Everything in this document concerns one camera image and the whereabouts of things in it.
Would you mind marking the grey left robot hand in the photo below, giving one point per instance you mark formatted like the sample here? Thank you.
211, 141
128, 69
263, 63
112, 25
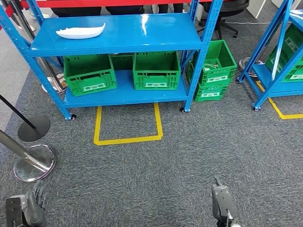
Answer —
35, 213

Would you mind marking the green plastic crate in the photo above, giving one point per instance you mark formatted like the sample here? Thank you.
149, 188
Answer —
210, 94
90, 81
295, 34
156, 78
213, 50
122, 62

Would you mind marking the chrome stanchion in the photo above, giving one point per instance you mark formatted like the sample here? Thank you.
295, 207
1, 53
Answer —
245, 67
33, 166
55, 84

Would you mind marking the red barrier belt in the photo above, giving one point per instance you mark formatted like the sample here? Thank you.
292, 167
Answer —
118, 2

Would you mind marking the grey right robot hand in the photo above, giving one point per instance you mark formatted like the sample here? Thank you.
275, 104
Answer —
224, 203

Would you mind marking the small white part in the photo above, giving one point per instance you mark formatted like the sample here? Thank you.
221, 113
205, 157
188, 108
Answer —
210, 67

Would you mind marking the white table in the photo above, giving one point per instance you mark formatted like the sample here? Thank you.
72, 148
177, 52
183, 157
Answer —
255, 7

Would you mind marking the blue metal shelf rack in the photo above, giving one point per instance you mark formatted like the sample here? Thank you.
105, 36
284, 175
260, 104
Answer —
262, 73
118, 31

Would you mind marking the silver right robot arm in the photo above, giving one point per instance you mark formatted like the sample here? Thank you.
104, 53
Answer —
235, 225

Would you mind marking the black office chair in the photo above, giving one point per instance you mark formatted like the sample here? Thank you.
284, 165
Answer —
224, 7

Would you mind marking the black stanchion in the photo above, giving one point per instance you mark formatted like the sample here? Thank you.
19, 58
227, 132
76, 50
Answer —
35, 128

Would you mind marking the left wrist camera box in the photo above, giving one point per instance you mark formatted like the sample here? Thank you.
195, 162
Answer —
13, 210

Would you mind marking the white plastic lamp cover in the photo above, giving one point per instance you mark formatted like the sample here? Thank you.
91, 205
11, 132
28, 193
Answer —
80, 32

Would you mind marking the person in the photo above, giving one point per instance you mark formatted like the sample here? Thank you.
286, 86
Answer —
125, 10
75, 12

